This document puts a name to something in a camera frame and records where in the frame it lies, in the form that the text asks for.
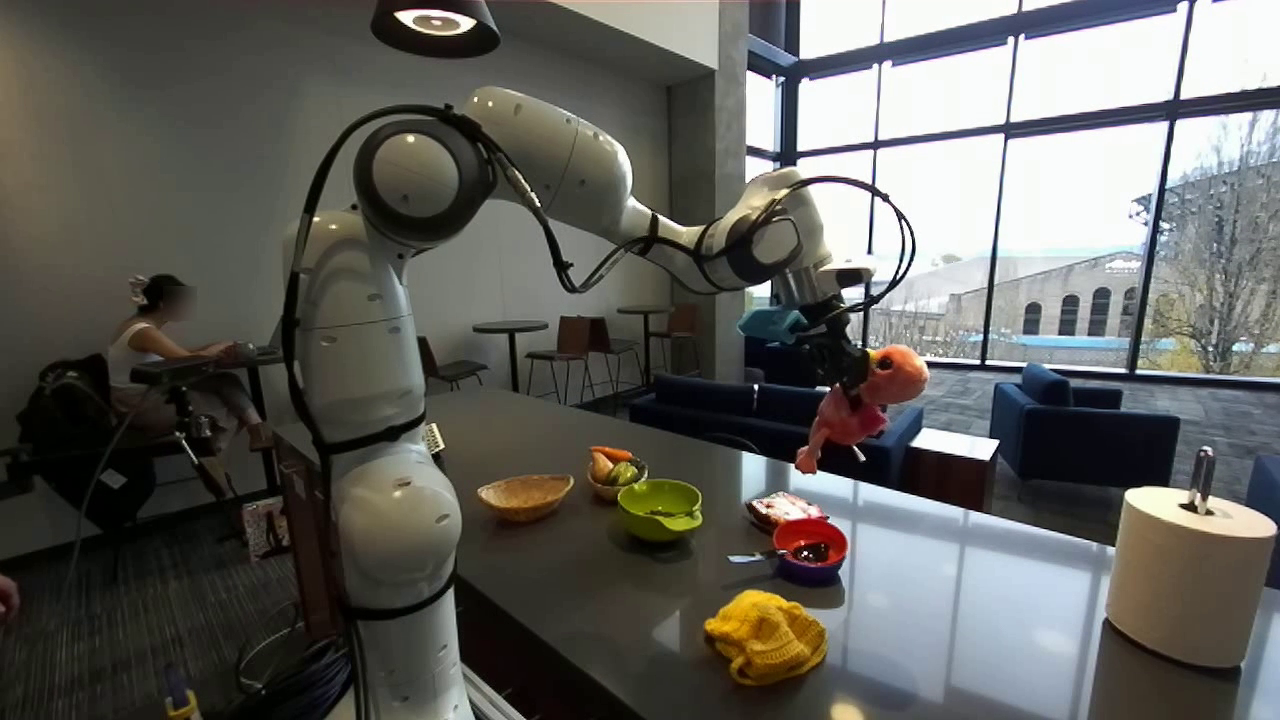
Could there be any wooden side table white top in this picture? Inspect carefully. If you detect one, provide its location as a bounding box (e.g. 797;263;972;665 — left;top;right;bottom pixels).
904;424;1006;518

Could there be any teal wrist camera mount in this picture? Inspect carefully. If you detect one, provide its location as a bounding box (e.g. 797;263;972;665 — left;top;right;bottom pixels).
741;305;813;344

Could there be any yellow cloth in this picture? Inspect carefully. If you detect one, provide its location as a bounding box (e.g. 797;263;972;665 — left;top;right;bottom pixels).
700;583;833;691

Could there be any woven basket with vegetables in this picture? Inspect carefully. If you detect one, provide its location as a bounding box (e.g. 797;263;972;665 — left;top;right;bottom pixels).
584;441;653;509

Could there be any black pendant lamp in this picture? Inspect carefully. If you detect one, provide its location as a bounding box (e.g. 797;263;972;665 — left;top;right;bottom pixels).
370;0;503;61

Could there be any small yellow floor object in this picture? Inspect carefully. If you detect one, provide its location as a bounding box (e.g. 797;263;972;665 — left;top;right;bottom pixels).
159;665;205;720

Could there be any black window frame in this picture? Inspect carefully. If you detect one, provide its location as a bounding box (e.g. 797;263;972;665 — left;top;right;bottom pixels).
745;0;1280;392

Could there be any long dark blue sofa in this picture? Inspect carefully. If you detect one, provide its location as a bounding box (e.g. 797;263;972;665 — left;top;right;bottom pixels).
626;372;928;492

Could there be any green plastic bowl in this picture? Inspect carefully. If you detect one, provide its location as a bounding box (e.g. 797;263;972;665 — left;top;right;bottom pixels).
611;473;710;549

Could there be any black backpack on chair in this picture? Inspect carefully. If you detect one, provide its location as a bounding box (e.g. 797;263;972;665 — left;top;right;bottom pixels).
13;347;159;532

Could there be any metal paper towel holder rod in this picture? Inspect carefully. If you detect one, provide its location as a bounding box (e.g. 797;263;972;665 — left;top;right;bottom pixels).
1190;446;1226;522

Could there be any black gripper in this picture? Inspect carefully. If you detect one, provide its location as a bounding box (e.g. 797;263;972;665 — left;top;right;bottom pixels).
807;302;881;405

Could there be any seated person in white top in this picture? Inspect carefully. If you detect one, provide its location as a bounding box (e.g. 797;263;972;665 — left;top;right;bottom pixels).
99;270;274;452

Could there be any dark blue armchair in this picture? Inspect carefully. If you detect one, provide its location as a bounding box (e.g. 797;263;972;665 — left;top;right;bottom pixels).
987;364;1186;498
741;317;863;392
1243;458;1280;529

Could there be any tan wooden bowl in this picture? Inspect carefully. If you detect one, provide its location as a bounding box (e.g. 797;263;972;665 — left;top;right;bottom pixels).
477;470;580;524

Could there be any round dark cafe table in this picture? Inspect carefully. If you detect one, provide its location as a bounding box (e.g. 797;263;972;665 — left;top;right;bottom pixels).
133;344;292;498

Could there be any dark lounge chair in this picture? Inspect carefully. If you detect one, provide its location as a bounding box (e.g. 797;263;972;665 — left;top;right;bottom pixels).
413;332;491;392

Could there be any red bowl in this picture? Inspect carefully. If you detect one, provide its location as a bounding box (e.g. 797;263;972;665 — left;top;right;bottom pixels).
770;518;852;590

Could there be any red snack packet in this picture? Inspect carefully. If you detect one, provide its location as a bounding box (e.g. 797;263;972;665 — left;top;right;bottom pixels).
745;490;833;538

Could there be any wooden bar chair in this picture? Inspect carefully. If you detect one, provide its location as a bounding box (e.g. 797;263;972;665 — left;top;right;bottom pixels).
526;311;631;405
664;302;710;376

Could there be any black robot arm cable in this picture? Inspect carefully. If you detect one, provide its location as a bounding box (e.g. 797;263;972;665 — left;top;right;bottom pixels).
278;100;923;720

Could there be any round dark bistro table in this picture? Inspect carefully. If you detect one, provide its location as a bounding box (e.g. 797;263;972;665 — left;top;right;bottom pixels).
611;302;677;384
472;317;551;392

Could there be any white printed bag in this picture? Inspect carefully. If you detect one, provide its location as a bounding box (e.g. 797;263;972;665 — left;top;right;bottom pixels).
240;492;297;561

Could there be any white paper towel roll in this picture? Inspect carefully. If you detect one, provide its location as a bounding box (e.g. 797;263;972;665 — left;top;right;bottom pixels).
1104;483;1280;678

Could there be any pink plush toy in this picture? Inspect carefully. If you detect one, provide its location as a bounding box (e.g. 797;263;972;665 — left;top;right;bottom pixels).
793;339;931;480

